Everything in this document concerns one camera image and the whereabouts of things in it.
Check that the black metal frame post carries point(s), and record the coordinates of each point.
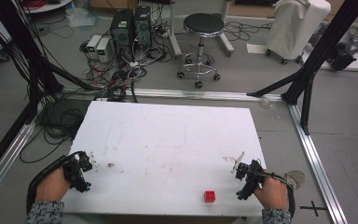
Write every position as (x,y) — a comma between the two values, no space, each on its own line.
(28,46)
(323,46)

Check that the black round stool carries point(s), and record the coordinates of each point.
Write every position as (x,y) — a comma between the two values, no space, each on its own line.
(202,25)

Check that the clear plastic bag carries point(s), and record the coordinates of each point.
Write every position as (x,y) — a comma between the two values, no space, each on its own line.
(80,17)

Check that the black computer tower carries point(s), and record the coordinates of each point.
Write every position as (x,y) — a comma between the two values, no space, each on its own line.
(121,31)
(143,26)

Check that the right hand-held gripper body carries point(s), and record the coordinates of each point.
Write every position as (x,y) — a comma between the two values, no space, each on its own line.
(248,180)

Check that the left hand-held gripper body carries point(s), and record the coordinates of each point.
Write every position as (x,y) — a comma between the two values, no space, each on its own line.
(74,174)

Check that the white power supply unit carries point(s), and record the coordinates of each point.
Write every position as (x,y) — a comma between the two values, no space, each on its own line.
(93,43)
(103,49)

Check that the person's right hand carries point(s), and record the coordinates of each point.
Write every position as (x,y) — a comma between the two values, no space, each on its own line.
(272,193)

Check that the white round table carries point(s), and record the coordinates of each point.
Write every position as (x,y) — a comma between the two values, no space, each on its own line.
(48,6)

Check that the white covered cart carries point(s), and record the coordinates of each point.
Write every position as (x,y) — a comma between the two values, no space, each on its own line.
(295,28)

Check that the black device on board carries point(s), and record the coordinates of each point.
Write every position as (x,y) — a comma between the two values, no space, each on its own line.
(343,53)

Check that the person's grey shoe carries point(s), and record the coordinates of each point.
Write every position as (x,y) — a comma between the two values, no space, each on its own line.
(296,179)

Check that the aluminium floor rail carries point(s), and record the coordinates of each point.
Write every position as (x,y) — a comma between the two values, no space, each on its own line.
(318,168)
(199,94)
(6,155)

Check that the red cube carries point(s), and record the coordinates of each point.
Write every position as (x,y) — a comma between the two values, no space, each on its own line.
(209,196)

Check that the person's left hand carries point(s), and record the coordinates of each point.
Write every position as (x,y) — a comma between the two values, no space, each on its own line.
(52,186)

